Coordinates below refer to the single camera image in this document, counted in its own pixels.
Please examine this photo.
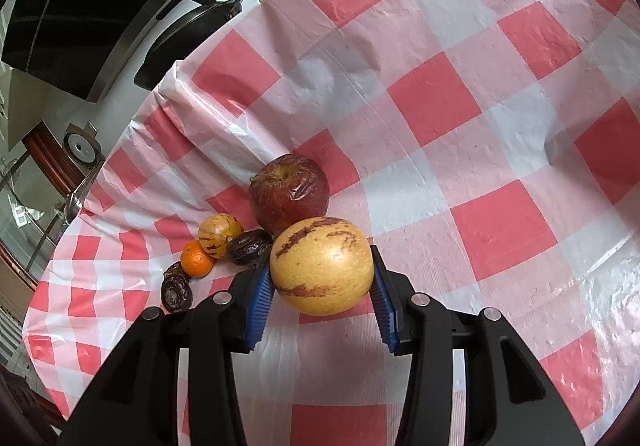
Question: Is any black frying pan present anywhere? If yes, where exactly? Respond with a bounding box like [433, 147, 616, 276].
[134, 0, 312, 91]

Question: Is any small yellow striped pepino melon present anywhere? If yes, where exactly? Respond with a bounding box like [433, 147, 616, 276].
[198, 214, 244, 259]

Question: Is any round grey wall appliance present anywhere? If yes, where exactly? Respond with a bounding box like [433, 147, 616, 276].
[62, 123, 101, 171]

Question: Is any large yellow striped pepino melon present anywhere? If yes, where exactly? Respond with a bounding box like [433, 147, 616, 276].
[269, 216, 375, 317]

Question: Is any red checked plastic tablecloth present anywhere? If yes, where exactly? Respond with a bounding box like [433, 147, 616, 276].
[22, 0, 640, 446]

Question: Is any brown wooden door frame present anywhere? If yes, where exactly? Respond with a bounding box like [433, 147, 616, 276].
[22, 121, 96, 197]

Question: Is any small orange mandarin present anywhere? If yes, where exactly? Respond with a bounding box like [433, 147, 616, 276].
[180, 240, 216, 278]

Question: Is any black range hood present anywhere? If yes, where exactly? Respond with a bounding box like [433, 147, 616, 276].
[0, 0, 256, 101]

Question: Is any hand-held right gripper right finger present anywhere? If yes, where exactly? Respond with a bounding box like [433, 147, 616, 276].
[369, 246, 586, 446]

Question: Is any wrinkled red apple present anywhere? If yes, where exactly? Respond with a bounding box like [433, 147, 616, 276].
[248, 153, 331, 237]

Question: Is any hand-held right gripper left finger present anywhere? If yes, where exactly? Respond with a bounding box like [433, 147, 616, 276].
[60, 262, 275, 446]

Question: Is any dark round dried fruit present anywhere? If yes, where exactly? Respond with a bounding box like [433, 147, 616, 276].
[160, 276, 193, 313]

